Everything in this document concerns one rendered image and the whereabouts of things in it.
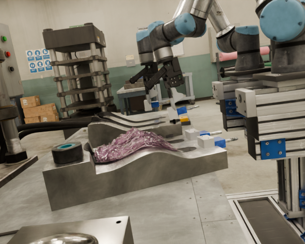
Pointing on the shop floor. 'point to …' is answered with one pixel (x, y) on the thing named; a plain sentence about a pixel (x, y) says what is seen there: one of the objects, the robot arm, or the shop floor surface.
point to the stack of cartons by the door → (38, 110)
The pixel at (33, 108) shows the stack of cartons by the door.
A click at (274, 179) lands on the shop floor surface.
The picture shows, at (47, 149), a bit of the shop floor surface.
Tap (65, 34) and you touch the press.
